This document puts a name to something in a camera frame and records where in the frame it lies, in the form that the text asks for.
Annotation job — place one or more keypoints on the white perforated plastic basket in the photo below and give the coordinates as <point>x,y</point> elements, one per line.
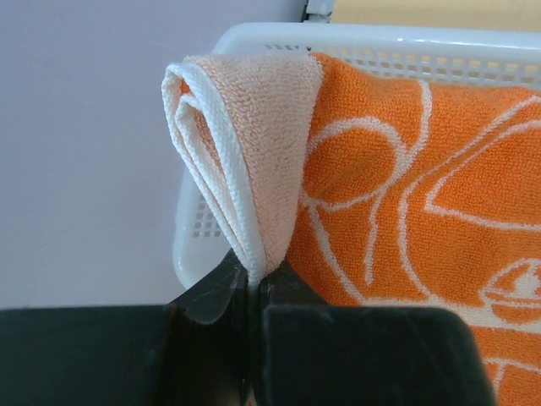
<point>457,56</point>

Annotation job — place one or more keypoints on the orange Doraemon towel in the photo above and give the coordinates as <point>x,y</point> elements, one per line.
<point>377,191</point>

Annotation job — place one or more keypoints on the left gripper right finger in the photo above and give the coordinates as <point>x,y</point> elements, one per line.
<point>294,343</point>

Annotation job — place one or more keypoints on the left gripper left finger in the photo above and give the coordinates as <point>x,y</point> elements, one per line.
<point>204,361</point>

